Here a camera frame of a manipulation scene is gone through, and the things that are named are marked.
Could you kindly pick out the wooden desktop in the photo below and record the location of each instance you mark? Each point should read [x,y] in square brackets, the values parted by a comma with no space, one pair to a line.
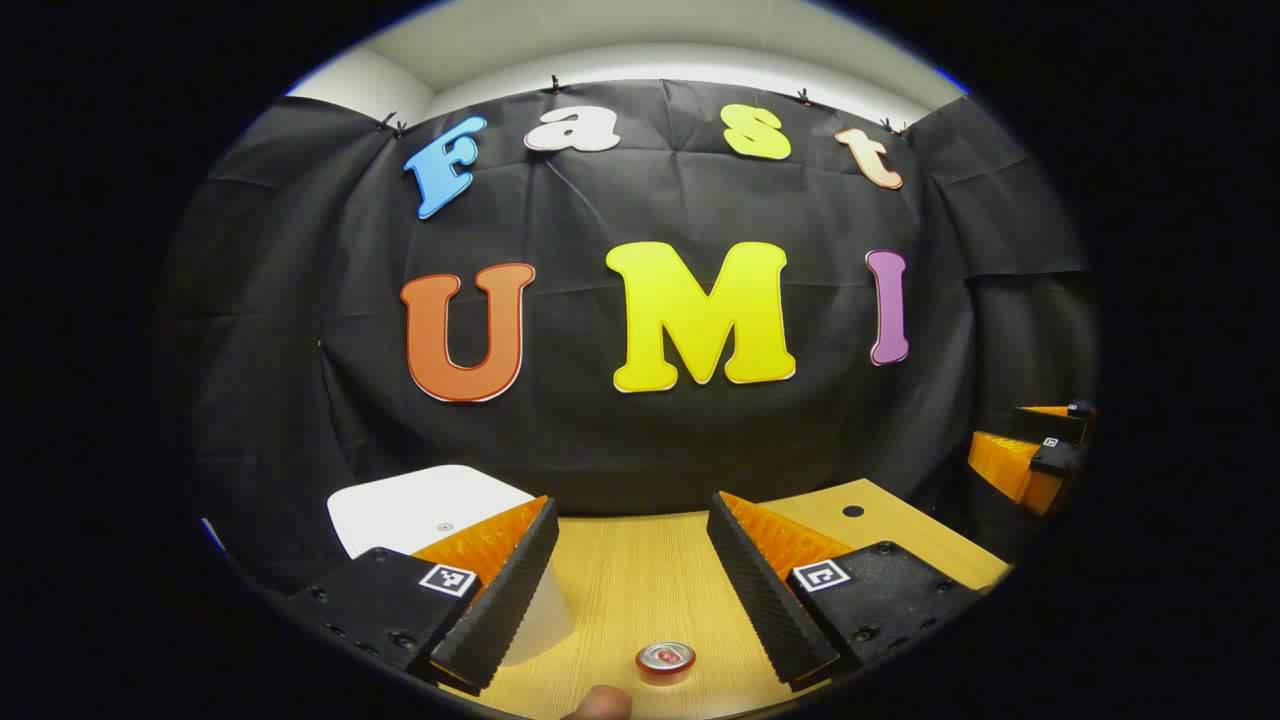
[630,580]

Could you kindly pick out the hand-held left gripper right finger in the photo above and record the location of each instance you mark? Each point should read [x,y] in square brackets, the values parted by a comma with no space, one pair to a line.
[765,600]

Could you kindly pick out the red pop can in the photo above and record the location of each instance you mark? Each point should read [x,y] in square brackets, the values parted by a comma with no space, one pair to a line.
[665,660]

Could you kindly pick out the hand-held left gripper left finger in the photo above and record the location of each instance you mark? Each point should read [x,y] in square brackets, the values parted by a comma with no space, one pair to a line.
[510,600]

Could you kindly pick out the white desktop garbage bin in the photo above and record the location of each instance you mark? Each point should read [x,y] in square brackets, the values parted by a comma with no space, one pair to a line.
[430,505]

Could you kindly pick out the black backdrop cloth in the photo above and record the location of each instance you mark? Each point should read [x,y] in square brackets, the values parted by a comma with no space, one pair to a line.
[300,300]

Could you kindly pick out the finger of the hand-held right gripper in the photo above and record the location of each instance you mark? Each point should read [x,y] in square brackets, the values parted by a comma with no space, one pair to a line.
[1065,425]
[1005,465]

